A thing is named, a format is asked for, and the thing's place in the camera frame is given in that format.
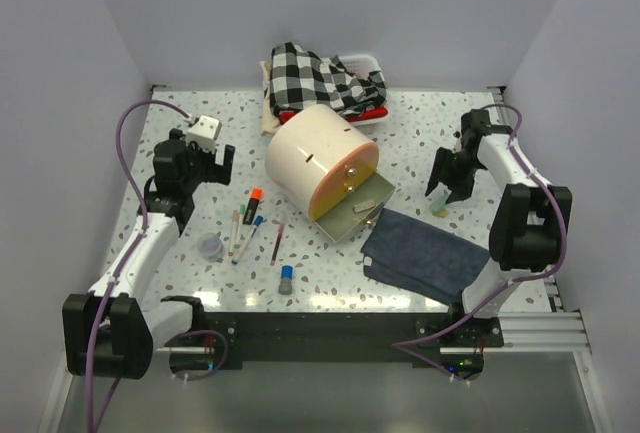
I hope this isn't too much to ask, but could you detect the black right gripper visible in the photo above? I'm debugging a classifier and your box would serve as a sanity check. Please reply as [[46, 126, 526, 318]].
[[426, 147, 483, 205]]

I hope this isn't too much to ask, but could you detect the green eraser clip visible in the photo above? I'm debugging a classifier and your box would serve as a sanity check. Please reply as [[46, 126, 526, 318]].
[[430, 190, 450, 218]]

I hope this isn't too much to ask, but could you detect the small beige eraser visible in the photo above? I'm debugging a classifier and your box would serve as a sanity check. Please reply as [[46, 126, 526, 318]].
[[353, 199, 376, 213]]

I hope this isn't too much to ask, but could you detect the beige round drawer organizer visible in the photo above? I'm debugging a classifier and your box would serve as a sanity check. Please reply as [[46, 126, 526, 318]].
[[265, 105, 379, 221]]

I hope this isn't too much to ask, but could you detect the grey bottom drawer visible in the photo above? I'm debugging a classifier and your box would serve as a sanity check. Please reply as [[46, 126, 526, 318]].
[[314, 173, 395, 242]]

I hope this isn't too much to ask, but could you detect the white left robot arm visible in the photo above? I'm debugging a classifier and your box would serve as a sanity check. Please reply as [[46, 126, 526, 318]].
[[62, 117, 235, 379]]

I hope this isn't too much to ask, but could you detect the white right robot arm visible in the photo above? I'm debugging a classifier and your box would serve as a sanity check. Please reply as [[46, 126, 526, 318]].
[[425, 103, 573, 346]]

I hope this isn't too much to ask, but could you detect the orange black highlighter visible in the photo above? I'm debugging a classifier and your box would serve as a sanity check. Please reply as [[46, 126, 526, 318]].
[[243, 187, 263, 225]]

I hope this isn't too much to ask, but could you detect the green cap marker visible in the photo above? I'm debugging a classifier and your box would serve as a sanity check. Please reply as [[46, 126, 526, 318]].
[[233, 204, 246, 250]]

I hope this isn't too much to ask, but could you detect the beige cap marker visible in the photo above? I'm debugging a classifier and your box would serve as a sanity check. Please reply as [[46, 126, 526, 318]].
[[228, 209, 239, 258]]

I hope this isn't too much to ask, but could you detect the blue cap marker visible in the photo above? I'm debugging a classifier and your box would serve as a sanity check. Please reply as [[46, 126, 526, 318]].
[[231, 215, 264, 265]]

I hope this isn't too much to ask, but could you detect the small clear round container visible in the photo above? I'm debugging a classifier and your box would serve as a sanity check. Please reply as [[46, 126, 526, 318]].
[[196, 233, 225, 263]]

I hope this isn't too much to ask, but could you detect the dark blue towel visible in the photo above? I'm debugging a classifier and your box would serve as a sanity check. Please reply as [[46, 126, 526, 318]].
[[361, 209, 490, 304]]

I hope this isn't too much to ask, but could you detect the dark red pen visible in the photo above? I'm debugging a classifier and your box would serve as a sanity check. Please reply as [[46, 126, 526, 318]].
[[270, 221, 286, 266]]

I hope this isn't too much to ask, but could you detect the black white checkered cloth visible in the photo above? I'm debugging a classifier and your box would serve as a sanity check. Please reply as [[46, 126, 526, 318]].
[[268, 42, 387, 118]]

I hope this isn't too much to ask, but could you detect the blue grey stamp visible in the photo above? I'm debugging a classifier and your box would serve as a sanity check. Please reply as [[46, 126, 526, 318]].
[[278, 265, 294, 295]]

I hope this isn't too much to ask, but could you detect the white plastic basket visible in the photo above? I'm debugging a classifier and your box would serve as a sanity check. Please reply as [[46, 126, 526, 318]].
[[339, 54, 392, 127]]

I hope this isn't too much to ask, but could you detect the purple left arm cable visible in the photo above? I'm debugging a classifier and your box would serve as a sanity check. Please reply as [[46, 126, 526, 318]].
[[83, 101, 231, 433]]

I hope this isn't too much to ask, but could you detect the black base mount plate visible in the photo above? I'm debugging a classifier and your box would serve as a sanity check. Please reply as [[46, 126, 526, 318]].
[[159, 308, 501, 379]]

